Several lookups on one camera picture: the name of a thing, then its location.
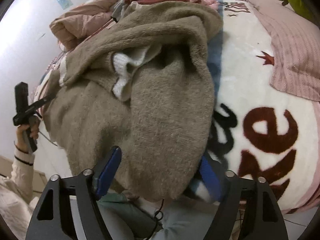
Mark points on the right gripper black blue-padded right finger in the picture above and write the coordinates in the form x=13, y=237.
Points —
x=262, y=216

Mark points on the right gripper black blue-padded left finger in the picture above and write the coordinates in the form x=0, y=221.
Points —
x=52, y=217

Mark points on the olive brown fuzzy sweater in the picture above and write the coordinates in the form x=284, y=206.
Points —
x=143, y=85

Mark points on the cream knit sleeve forearm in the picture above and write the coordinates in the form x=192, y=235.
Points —
x=17, y=201

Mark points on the person's left hand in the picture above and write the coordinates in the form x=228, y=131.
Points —
x=24, y=133

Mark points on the white printed plush blanket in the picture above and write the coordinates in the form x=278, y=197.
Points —
x=257, y=131

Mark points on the pink brown duvet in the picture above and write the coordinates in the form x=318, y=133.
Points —
x=81, y=22

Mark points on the pink ribbed bedspread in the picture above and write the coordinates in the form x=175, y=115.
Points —
x=295, y=45

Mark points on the pink knit garment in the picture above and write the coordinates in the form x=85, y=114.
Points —
x=214, y=4

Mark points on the green plush toy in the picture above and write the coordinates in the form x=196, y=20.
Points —
x=300, y=8

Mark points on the blue wall poster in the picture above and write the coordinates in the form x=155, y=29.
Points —
x=64, y=4

